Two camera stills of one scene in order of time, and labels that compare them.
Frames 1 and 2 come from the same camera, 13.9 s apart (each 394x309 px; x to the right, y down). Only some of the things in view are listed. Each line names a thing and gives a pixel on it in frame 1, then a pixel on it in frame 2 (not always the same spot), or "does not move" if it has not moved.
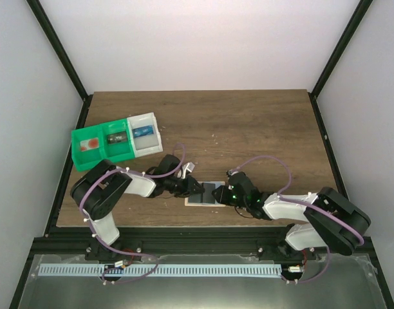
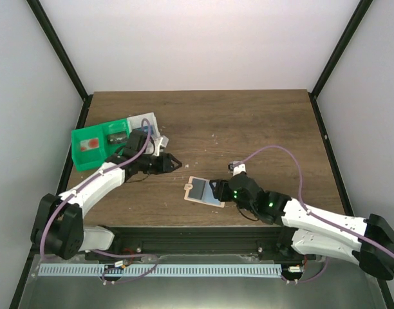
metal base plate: [307, 281] does not move
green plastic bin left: [87, 147] does not move
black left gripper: [189, 187] → [165, 165]
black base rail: [225, 241] does not move
